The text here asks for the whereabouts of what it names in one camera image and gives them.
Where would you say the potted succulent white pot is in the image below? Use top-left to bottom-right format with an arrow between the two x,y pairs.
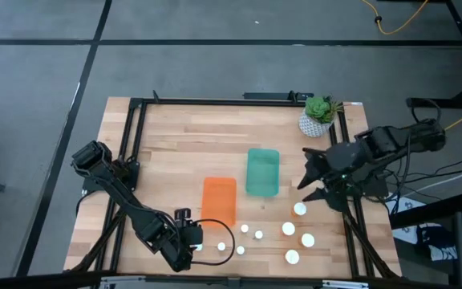
298,95 -> 344,139

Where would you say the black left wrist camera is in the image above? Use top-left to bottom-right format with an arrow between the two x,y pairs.
173,207 -> 193,224

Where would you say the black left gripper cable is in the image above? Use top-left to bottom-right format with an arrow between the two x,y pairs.
190,218 -> 237,267

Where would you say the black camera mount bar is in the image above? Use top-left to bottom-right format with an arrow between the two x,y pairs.
242,91 -> 314,102

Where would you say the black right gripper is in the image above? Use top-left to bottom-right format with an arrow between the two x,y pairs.
297,140 -> 372,204

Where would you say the black aluminium table frame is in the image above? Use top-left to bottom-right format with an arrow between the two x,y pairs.
70,91 -> 401,282

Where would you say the green translucent plastic bin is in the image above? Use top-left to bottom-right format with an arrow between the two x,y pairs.
245,147 -> 281,198

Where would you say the blue white printed bag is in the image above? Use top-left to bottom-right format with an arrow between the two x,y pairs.
399,222 -> 460,263

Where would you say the black crossbeam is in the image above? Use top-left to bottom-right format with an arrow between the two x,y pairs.
0,271 -> 462,289

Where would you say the white cable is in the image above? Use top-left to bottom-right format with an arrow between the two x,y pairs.
391,161 -> 462,200

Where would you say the black desk frame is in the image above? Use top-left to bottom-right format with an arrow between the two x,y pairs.
406,0 -> 462,109

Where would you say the orange translucent plastic bin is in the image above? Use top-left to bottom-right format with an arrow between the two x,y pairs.
201,177 -> 238,229

